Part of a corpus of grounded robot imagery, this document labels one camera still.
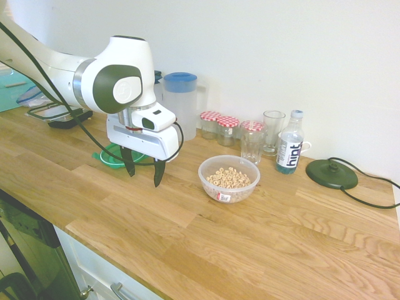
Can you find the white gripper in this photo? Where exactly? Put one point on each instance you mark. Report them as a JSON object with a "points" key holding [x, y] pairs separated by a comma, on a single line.
{"points": [[137, 141]]}

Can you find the green translucent round lid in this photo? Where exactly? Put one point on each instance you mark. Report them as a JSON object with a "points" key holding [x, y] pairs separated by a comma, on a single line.
{"points": [[109, 159]]}

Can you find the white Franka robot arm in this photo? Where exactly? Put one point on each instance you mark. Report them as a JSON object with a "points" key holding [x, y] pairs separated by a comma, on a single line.
{"points": [[93, 78]]}

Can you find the plastic pitcher with blue lid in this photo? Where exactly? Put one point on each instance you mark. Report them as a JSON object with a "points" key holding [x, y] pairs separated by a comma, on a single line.
{"points": [[181, 109]]}

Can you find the clear plastic food bowl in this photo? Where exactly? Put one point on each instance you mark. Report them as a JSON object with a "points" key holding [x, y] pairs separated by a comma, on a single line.
{"points": [[218, 161]]}

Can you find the glass jar red checkered lid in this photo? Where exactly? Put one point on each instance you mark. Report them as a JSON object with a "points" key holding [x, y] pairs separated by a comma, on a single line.
{"points": [[226, 132], [208, 125], [252, 125]]}

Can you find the glass container green-rimmed lid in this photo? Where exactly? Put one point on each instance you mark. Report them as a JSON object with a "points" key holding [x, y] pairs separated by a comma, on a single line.
{"points": [[53, 112]]}

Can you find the cereal rings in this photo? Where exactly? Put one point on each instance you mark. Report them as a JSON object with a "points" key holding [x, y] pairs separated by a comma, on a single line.
{"points": [[228, 178]]}

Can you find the black flat tray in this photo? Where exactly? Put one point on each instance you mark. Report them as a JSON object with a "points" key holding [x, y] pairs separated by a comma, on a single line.
{"points": [[68, 122]]}

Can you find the faceted glass tumbler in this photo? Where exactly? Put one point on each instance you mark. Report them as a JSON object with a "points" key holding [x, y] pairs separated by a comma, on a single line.
{"points": [[251, 150]]}

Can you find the clear zip plastic bag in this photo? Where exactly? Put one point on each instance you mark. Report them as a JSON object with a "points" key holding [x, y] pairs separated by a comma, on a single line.
{"points": [[34, 97]]}

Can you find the tall footed drinking glass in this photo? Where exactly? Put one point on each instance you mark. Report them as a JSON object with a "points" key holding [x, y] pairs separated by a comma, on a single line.
{"points": [[273, 131]]}

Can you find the silver cabinet knob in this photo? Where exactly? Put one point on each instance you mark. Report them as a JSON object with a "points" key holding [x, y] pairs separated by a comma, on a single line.
{"points": [[86, 292]]}

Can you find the black glossy appliance front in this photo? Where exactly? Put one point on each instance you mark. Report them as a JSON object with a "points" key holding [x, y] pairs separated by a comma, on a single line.
{"points": [[31, 250]]}

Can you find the hint water bottle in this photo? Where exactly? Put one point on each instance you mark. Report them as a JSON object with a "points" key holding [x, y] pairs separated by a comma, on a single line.
{"points": [[289, 150]]}

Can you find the teal board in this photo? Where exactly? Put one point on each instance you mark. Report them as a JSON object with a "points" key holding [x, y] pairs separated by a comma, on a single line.
{"points": [[11, 93]]}

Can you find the white mug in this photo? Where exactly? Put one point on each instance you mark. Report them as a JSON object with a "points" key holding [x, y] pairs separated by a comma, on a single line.
{"points": [[306, 142]]}

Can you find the dark round kettle base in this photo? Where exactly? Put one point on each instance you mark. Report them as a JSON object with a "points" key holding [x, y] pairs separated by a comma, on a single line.
{"points": [[331, 178]]}

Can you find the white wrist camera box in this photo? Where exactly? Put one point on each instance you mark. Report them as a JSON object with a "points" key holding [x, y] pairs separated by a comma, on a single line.
{"points": [[154, 120]]}

